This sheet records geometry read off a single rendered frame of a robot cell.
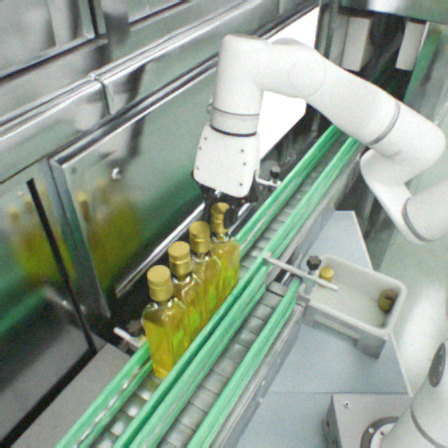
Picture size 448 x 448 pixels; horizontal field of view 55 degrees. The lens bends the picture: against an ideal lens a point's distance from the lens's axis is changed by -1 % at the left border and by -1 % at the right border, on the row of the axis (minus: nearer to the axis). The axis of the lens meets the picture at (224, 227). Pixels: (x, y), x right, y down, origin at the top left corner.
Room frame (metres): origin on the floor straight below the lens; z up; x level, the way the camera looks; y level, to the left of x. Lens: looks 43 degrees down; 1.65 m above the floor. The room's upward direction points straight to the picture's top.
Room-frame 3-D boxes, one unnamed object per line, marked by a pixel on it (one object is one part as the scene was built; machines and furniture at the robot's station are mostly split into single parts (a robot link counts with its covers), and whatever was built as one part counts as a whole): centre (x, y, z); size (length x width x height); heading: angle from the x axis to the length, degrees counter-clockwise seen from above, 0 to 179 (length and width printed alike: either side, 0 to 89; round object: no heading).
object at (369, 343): (0.67, -0.28, 0.79); 0.27 x 0.17 x 0.08; 58
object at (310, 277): (0.61, -0.16, 0.95); 0.17 x 0.03 x 0.12; 58
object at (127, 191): (0.86, -0.01, 1.15); 0.90 x 0.03 x 0.34; 148
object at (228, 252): (0.57, 0.01, 0.99); 0.06 x 0.06 x 0.21; 58
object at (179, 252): (0.48, 0.07, 1.14); 0.04 x 0.04 x 0.04
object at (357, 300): (0.66, -0.30, 0.80); 0.22 x 0.17 x 0.09; 58
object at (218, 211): (0.57, 0.01, 1.14); 0.04 x 0.04 x 0.04
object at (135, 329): (0.45, 0.17, 0.94); 0.07 x 0.04 x 0.13; 58
